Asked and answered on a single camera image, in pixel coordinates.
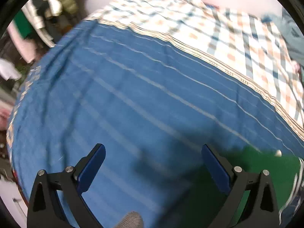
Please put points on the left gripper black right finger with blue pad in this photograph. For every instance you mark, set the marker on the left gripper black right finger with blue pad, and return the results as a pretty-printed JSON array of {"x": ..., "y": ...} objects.
[{"x": 251, "y": 199}]

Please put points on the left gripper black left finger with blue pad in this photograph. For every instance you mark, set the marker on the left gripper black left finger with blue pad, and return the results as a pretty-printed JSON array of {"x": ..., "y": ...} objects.
[{"x": 45, "y": 209}]

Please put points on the green white varsity jacket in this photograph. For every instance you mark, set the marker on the green white varsity jacket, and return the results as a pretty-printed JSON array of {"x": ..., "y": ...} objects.
[{"x": 199, "y": 204}]

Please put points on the clothes rack with garments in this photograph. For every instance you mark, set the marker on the clothes rack with garments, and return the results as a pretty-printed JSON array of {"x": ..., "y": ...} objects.
[{"x": 29, "y": 28}]

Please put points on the grey gloved hand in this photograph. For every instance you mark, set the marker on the grey gloved hand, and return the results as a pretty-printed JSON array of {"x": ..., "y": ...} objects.
[{"x": 131, "y": 220}]

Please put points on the blue striped bed sheet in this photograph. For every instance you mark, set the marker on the blue striped bed sheet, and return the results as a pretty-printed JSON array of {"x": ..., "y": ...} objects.
[{"x": 150, "y": 104}]

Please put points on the plaid checked bed cover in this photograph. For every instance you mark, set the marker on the plaid checked bed cover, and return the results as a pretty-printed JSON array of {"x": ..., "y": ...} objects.
[{"x": 235, "y": 42}]

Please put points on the teal crumpled duvet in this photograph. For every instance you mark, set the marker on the teal crumpled duvet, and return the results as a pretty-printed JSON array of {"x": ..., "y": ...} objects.
[{"x": 290, "y": 32}]

